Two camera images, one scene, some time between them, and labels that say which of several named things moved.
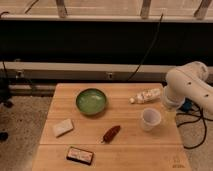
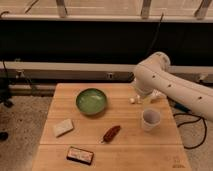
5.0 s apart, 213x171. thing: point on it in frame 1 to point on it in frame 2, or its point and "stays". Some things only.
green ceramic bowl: [91, 101] stays
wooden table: [111, 127] stays
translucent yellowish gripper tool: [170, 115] to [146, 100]
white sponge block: [62, 128] stays
